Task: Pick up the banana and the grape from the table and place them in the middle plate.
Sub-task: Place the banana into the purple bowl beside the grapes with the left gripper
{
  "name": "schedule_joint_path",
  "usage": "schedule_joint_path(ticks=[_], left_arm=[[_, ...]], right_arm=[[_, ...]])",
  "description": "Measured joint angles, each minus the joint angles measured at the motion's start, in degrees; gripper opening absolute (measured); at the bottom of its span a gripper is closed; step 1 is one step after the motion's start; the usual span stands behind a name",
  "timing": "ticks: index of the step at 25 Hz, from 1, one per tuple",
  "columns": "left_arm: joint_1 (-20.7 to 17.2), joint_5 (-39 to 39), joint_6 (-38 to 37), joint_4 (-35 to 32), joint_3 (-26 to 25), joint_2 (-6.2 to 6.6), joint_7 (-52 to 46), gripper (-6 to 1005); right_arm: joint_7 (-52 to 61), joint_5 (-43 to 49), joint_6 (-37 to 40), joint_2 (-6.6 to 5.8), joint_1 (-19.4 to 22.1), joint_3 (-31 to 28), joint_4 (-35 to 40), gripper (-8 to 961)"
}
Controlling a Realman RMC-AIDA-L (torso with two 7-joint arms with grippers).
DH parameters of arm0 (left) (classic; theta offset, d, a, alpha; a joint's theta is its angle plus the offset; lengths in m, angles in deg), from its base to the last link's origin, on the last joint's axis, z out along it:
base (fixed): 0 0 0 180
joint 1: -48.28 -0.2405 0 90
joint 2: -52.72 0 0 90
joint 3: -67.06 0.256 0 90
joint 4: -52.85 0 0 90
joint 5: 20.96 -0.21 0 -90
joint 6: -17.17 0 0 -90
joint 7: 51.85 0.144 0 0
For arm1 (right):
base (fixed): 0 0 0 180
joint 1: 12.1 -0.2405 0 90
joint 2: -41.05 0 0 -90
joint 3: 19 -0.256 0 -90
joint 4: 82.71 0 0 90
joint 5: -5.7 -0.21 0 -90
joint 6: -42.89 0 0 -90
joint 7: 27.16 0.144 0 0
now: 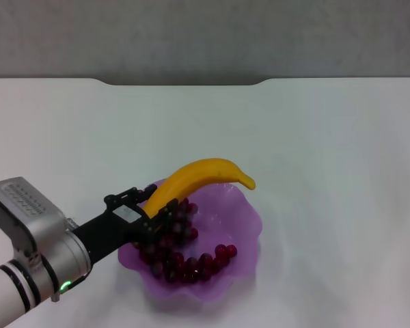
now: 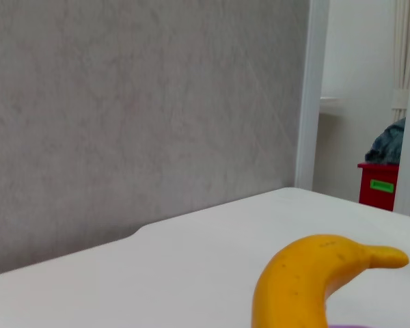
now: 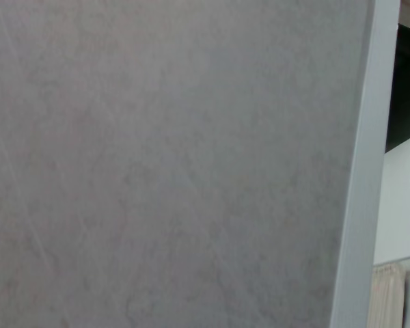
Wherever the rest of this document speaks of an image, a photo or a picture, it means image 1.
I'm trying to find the yellow banana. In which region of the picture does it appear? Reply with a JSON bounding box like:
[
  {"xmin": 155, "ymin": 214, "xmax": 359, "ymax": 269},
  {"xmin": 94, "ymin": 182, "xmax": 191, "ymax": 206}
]
[{"xmin": 141, "ymin": 157, "xmax": 257, "ymax": 219}]

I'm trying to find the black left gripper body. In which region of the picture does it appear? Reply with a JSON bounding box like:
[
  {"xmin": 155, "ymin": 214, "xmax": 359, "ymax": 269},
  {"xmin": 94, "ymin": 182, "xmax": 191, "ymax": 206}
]
[{"xmin": 71, "ymin": 208, "xmax": 148, "ymax": 268}]

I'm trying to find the purple wavy plastic bowl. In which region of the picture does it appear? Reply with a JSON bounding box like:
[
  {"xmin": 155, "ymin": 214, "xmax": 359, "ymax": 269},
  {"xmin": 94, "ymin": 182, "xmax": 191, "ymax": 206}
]
[{"xmin": 118, "ymin": 177, "xmax": 263, "ymax": 303}]

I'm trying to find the dark red grape bunch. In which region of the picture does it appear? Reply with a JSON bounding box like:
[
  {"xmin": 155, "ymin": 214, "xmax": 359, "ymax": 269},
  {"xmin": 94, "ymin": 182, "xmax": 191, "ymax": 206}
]
[{"xmin": 133, "ymin": 197, "xmax": 239, "ymax": 284}]

